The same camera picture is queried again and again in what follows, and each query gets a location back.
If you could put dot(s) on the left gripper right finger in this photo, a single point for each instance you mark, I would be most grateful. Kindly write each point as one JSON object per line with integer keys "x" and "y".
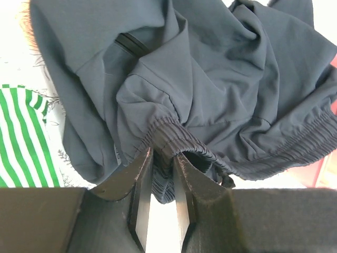
{"x": 203, "y": 209}

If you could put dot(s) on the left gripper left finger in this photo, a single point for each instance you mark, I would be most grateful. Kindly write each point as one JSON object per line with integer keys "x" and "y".
{"x": 135, "y": 181}

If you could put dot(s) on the dark navy shorts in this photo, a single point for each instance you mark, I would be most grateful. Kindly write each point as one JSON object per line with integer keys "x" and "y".
{"x": 241, "y": 90}

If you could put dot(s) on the green white striped cloth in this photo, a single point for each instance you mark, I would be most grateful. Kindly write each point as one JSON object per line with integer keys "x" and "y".
{"x": 26, "y": 158}

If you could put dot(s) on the pink divided tray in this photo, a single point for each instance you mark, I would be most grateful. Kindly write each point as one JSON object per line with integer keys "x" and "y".
{"x": 321, "y": 174}

